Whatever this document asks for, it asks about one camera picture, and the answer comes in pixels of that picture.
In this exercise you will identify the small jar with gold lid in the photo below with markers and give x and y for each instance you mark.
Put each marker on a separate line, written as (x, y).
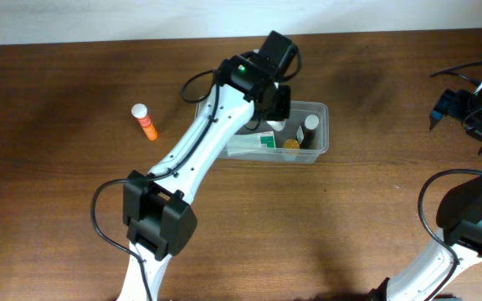
(291, 149)

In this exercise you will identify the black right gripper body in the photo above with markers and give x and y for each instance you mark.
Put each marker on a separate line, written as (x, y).
(453, 107)

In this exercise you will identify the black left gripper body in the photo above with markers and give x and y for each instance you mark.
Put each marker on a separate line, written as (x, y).
(281, 103)

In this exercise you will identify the orange effervescent tablet tube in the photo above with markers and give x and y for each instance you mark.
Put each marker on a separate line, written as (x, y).
(140, 112)

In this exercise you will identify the clear plastic container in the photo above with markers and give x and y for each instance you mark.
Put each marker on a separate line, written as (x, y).
(299, 110)

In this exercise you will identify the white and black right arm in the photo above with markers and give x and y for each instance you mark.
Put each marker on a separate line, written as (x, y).
(456, 242)

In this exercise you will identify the dark bottle with white cap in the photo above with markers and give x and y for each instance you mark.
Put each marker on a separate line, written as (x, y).
(307, 130)

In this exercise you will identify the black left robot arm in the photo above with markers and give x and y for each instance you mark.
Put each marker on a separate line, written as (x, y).
(157, 206)

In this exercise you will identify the white Panadol box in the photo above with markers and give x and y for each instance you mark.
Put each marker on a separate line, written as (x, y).
(243, 144)

